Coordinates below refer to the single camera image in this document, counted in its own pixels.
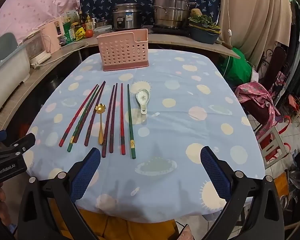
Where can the green plastic bag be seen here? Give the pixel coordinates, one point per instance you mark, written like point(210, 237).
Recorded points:
point(233, 67)

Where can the green and white packet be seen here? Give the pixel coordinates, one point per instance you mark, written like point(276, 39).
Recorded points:
point(69, 31)

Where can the orange cloth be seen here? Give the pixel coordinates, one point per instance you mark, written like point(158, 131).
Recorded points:
point(115, 227)

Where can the blue planet-print tablecloth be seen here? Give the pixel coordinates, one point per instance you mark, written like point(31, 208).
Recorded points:
point(177, 105)

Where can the beige curtain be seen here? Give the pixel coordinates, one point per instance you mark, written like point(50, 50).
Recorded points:
point(252, 17)

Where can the red tomato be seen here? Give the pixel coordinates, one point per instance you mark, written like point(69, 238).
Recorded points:
point(89, 33)

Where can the blue plastic basin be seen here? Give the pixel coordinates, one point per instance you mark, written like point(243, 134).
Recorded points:
point(202, 37)

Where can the pink floral cloth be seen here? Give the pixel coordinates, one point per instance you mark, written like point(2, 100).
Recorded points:
point(257, 97)

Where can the clear lidded food container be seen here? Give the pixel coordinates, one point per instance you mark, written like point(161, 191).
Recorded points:
point(102, 29)

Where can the white ceramic soup spoon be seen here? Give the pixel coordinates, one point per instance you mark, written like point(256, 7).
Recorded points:
point(142, 97)

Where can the dark sauce bottle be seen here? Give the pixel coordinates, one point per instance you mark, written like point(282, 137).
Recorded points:
point(82, 20)

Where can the gold flower-shaped spoon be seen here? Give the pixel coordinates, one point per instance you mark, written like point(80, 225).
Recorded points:
point(100, 109)

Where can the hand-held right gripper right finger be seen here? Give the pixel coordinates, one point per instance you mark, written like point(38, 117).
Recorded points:
point(215, 173)

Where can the person's left hand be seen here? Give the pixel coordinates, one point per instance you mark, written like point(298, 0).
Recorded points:
point(1, 197)

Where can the pink kitchen appliance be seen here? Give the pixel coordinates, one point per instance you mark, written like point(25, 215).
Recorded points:
point(53, 33)

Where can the silver rice cooker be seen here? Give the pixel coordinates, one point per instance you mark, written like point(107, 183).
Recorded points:
point(126, 17)

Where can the white plastic bag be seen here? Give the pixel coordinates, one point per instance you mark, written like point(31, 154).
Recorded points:
point(70, 15)

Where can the leafy green vegetables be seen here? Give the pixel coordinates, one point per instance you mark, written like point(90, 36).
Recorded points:
point(202, 20)

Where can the white countertop oven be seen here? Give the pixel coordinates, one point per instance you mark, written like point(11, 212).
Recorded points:
point(38, 48)

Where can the pink perforated utensil basket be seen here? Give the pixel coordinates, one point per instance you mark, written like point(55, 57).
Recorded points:
point(122, 52)

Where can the white storage bin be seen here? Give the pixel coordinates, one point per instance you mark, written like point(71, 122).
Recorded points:
point(5, 75)

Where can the white and red stool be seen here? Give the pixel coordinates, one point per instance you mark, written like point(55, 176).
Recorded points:
point(272, 147)

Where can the stainless steel steamer pot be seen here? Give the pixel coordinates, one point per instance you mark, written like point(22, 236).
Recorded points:
point(170, 10)

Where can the dark metal chair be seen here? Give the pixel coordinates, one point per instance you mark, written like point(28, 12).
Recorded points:
point(273, 62)

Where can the dark maroon chopstick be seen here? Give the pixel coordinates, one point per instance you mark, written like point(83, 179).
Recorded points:
point(91, 108)
point(114, 117)
point(90, 129)
point(108, 121)

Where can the yellow packet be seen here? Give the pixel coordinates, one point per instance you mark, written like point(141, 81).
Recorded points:
point(79, 33)

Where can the pink dotted sheet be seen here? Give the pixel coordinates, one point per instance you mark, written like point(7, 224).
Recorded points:
point(27, 2)

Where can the red chopstick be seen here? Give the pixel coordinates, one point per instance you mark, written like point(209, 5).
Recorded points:
point(121, 120)
point(78, 115)

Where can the green chopstick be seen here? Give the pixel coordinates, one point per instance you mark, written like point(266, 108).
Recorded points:
point(130, 122)
point(70, 146)

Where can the yellow oil bottle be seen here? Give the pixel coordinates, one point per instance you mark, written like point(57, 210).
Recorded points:
point(89, 22)

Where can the black induction cooktop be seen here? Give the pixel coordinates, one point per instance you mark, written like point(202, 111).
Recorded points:
point(165, 30)

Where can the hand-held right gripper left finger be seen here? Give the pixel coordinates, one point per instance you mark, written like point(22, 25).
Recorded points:
point(86, 173)

